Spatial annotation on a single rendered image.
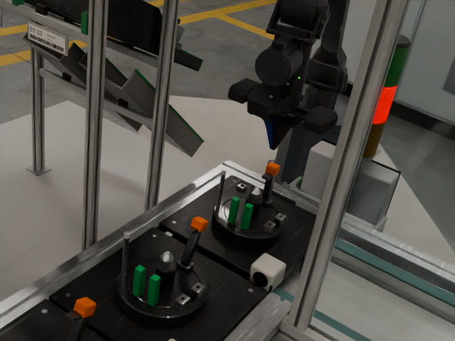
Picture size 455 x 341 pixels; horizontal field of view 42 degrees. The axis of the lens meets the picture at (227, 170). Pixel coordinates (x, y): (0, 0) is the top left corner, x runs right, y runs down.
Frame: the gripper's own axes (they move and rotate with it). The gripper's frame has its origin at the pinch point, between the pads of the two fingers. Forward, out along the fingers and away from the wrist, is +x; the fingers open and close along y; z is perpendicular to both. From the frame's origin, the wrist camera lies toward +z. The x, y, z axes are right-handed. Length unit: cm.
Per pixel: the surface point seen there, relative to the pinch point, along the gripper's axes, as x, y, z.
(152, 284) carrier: 12.2, 0.4, 33.8
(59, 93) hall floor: 113, -211, -153
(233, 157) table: 29, -25, -33
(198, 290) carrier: 14.8, 4.8, 28.0
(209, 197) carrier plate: 18.2, -10.5, 1.5
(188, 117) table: 29, -46, -43
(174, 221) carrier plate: 18.0, -10.6, 12.9
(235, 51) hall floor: 114, -183, -312
